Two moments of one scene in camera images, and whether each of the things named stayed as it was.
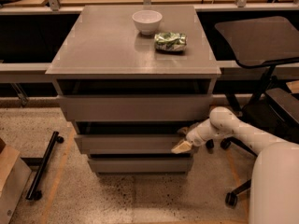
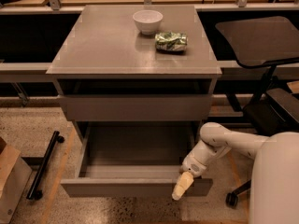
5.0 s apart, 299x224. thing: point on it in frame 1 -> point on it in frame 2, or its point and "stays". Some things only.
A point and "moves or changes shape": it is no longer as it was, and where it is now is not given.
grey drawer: [127, 144] moves or changes shape
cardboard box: [15, 175] stays
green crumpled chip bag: [170, 42] stays
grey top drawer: [134, 108] stays
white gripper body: [194, 137] -> [192, 166]
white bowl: [147, 21] stays
